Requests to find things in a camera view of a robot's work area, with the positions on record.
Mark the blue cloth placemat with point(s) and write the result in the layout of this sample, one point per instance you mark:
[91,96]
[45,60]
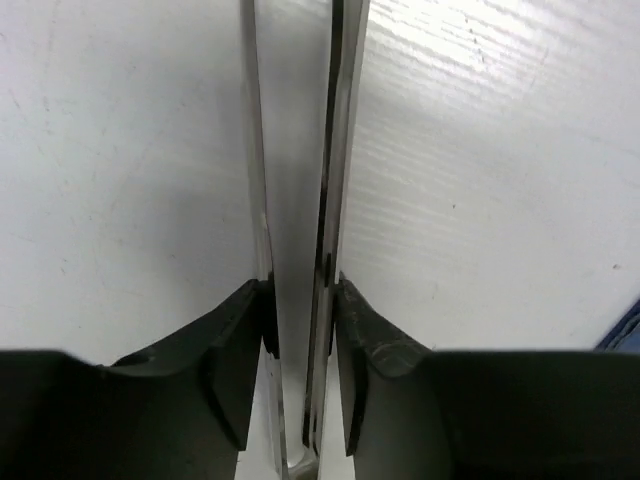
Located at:
[625,335]

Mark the stainless steel tongs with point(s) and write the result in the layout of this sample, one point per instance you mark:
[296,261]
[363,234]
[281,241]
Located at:
[300,83]

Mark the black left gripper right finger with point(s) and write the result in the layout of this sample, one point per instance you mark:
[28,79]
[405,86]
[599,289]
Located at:
[413,413]

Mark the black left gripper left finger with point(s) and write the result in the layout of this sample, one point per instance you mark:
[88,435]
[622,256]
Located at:
[179,408]

